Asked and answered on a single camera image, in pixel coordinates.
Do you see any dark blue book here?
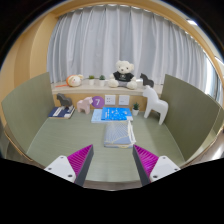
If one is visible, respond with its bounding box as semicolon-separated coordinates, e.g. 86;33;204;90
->
48;105;76;120

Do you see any light blue book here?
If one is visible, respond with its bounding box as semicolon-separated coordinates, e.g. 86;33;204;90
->
90;108;108;124

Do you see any cream teddy bear black shirt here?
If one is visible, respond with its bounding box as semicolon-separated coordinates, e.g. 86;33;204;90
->
107;60;138;90

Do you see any grey wooden horse figure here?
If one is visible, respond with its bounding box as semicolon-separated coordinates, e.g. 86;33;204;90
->
56;92;74;108

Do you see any bright blue book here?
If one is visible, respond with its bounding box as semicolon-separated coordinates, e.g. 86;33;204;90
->
100;106;134;122

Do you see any cream and orange plush toy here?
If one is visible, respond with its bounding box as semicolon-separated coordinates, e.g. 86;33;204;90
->
55;74;85;89

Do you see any cream wooden ledge shelf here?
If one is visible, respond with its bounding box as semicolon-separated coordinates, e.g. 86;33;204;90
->
50;79;164;98

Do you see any purple round number sign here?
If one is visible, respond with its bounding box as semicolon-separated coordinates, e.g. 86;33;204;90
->
91;95;105;109

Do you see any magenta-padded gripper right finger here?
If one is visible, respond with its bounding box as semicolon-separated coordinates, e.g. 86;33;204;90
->
131;144;182;187

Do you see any white wooden horse figure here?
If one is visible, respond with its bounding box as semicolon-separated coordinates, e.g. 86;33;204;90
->
142;84;170;126

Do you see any white curtain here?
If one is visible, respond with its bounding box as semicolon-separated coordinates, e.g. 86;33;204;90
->
46;3;214;98

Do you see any pink wooden horse figure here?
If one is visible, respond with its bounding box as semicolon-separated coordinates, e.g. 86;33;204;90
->
76;96;94;115

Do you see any green desk partition panel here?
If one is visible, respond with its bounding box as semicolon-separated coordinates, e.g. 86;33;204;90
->
0;71;56;154
159;73;224;163

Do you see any white wall socket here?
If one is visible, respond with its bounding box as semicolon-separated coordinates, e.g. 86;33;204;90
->
118;94;131;106
104;94;117;106

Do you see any dark brown wooden horse figure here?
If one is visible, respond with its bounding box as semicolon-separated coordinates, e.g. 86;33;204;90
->
139;72;155;88

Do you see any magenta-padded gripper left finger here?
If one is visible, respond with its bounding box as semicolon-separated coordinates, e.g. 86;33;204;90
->
43;143;95;187

